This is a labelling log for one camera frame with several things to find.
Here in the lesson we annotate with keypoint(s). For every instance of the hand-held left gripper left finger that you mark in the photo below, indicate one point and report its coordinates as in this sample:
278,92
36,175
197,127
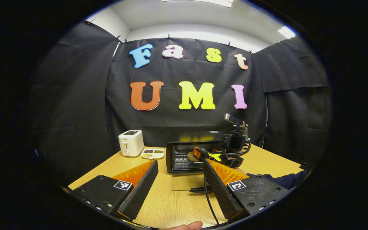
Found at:
141,191

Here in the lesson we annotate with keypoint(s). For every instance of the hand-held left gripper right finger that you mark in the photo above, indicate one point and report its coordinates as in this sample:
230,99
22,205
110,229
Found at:
220,191

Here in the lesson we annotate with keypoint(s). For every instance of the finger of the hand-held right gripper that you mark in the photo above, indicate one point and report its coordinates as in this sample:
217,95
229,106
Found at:
215,156
200,152

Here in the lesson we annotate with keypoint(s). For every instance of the black electric oven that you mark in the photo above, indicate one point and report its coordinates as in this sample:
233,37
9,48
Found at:
179,153

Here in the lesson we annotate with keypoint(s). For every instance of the white snack dish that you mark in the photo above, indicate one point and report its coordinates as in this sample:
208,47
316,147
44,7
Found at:
152,153

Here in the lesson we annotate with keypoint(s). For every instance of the white toaster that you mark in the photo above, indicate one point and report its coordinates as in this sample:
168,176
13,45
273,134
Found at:
131,143

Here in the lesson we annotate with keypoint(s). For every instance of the black backdrop cloth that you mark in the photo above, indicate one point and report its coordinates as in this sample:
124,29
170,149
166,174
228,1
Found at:
75,95

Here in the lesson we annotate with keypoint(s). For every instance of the small ceiling light panel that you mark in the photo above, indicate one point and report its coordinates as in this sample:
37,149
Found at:
287,32

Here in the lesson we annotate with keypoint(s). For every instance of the long ceiling light panel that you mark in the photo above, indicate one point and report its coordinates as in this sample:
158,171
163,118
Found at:
200,2

